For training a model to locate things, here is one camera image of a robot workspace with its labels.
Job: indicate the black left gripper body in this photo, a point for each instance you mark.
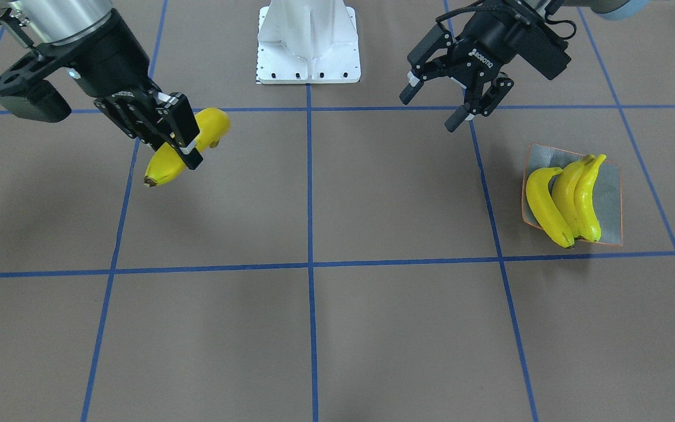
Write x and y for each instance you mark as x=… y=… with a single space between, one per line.
x=486 y=42

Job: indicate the yellow banana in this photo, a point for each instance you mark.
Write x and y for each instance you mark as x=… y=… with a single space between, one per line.
x=165 y=165
x=588 y=224
x=563 y=191
x=544 y=209

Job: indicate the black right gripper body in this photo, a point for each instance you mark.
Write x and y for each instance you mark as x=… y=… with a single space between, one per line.
x=105 y=68

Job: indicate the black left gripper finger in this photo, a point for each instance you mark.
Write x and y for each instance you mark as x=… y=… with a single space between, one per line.
x=436 y=55
x=481 y=97

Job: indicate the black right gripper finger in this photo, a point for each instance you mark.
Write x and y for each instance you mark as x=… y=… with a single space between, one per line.
x=145 y=115
x=176 y=112

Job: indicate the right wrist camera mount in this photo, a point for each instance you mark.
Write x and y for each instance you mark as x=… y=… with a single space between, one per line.
x=26 y=93

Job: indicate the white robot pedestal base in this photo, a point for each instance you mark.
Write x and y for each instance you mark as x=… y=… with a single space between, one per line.
x=307 y=42

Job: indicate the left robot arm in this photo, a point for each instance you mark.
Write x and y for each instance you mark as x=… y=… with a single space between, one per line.
x=610 y=10

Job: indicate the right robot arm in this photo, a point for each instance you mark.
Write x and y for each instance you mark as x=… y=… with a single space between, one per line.
x=17 y=18

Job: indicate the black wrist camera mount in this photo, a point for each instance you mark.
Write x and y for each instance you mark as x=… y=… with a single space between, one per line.
x=535 y=42

